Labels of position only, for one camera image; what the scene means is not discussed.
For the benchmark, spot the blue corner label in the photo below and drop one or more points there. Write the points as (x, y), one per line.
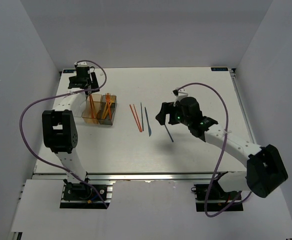
(68, 71)
(219, 69)

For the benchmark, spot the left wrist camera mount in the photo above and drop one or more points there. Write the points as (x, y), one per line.
(81, 64)

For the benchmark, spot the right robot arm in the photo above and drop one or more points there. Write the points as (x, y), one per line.
(265, 170)

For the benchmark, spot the red-orange knife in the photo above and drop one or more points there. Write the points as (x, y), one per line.
(92, 107)

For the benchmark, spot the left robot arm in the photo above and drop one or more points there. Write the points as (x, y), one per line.
(60, 133)

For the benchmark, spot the aluminium table rail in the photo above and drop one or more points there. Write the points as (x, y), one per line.
(128, 177)

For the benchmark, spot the right blue corner label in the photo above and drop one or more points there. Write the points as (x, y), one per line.
(219, 69)

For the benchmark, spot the dark grey plastic container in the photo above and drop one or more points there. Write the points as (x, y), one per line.
(108, 121)

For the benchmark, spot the dark teal chopstick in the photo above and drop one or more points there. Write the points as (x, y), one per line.
(142, 118)

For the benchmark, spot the orange plastic container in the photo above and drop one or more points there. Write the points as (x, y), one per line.
(98, 103)

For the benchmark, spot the left blue corner label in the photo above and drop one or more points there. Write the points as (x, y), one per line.
(68, 71)

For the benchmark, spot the clear plastic container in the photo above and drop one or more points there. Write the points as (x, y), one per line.
(80, 110)

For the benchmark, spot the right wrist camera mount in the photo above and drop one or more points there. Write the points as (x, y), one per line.
(179, 93)

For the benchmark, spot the red chopstick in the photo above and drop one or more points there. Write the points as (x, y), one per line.
(132, 111)
(138, 117)

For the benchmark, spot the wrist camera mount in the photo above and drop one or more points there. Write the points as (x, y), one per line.
(179, 93)
(81, 64)

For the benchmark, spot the orange knife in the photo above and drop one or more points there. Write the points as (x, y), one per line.
(95, 108)

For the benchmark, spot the blue plastic knife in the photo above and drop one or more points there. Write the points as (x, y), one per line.
(147, 121)

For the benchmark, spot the red-orange fork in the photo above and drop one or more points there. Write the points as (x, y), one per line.
(109, 109)

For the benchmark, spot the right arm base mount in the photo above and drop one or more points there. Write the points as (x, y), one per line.
(218, 198)

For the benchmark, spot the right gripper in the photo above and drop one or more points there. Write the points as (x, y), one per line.
(167, 109)

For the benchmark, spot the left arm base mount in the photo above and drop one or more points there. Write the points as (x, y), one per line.
(82, 196)

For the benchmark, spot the orange fork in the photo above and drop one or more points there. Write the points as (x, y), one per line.
(107, 99)

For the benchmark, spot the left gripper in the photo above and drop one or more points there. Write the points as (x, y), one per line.
(93, 84)

